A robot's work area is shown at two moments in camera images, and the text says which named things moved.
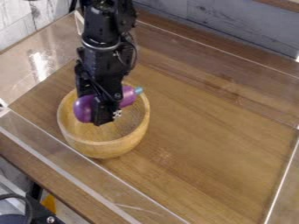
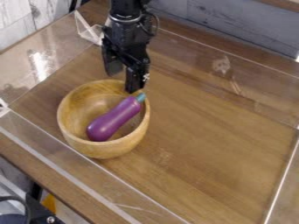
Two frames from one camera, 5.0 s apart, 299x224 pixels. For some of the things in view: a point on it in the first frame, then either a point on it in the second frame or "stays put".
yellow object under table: x=49 y=202 stays put
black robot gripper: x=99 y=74 → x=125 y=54
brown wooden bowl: x=109 y=139 stays put
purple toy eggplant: x=83 y=109 → x=104 y=122
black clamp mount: x=41 y=214 stays put
